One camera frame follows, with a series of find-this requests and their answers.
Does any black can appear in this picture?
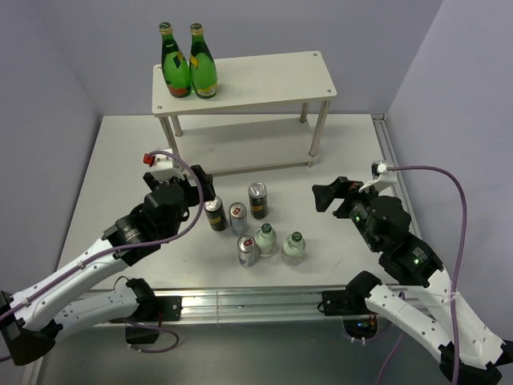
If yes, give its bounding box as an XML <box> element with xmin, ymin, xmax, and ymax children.
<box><xmin>204</xmin><ymin>196</ymin><xmax>228</xmax><ymax>232</ymax></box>
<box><xmin>248</xmin><ymin>182</ymin><xmax>269</xmax><ymax>219</ymax></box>

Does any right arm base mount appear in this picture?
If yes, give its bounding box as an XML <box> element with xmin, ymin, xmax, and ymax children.
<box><xmin>317</xmin><ymin>289</ymin><xmax>378</xmax><ymax>344</ymax></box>

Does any green bottle red label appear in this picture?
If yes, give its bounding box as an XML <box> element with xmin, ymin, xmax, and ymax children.
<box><xmin>159</xmin><ymin>22</ymin><xmax>192</xmax><ymax>98</ymax></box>

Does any green bottle yellow label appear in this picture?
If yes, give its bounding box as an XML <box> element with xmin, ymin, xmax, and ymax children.
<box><xmin>189</xmin><ymin>23</ymin><xmax>218</xmax><ymax>99</ymax></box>

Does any clear bottle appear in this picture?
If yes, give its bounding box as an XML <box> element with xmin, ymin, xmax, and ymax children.
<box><xmin>255</xmin><ymin>223</ymin><xmax>277</xmax><ymax>257</ymax></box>
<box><xmin>281</xmin><ymin>232</ymin><xmax>305</xmax><ymax>265</ymax></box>

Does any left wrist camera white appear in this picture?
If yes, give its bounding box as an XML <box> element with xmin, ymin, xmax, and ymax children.
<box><xmin>143</xmin><ymin>153</ymin><xmax>185</xmax><ymax>184</ymax></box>

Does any white two-tier shelf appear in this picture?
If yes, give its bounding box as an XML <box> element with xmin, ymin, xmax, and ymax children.
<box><xmin>151</xmin><ymin>51</ymin><xmax>337</xmax><ymax>175</ymax></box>

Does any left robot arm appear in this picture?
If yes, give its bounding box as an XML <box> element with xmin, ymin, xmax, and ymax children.
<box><xmin>1</xmin><ymin>164</ymin><xmax>216</xmax><ymax>366</ymax></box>

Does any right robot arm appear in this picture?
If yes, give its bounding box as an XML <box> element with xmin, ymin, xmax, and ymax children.
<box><xmin>312</xmin><ymin>176</ymin><xmax>512</xmax><ymax>384</ymax></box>

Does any silver can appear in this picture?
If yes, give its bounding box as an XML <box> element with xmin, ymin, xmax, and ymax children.
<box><xmin>229</xmin><ymin>202</ymin><xmax>248</xmax><ymax>236</ymax></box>
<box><xmin>237</xmin><ymin>235</ymin><xmax>257</xmax><ymax>268</ymax></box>

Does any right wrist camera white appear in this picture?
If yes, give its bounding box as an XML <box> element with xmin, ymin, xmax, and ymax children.
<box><xmin>358</xmin><ymin>160</ymin><xmax>398</xmax><ymax>193</ymax></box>

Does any purple cable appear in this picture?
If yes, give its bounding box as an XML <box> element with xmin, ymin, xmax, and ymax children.
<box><xmin>0</xmin><ymin>149</ymin><xmax>205</xmax><ymax>355</ymax></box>
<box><xmin>376</xmin><ymin>164</ymin><xmax>468</xmax><ymax>385</ymax></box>

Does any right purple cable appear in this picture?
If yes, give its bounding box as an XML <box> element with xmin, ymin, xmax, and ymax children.
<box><xmin>376</xmin><ymin>164</ymin><xmax>468</xmax><ymax>385</ymax></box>

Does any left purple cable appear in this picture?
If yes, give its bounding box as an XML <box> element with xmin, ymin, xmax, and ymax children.
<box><xmin>0</xmin><ymin>149</ymin><xmax>205</xmax><ymax>355</ymax></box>

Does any aluminium rail front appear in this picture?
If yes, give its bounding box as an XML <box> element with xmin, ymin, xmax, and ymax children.
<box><xmin>39</xmin><ymin>286</ymin><xmax>402</xmax><ymax>328</ymax></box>

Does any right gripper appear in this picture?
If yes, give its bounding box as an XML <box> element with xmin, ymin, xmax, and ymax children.
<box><xmin>311</xmin><ymin>174</ymin><xmax>385</xmax><ymax>250</ymax></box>

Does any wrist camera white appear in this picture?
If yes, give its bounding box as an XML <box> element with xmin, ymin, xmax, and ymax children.
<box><xmin>358</xmin><ymin>160</ymin><xmax>398</xmax><ymax>193</ymax></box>
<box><xmin>143</xmin><ymin>153</ymin><xmax>185</xmax><ymax>184</ymax></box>

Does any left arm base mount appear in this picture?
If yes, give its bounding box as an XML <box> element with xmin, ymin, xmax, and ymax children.
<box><xmin>110</xmin><ymin>296</ymin><xmax>183</xmax><ymax>354</ymax></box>

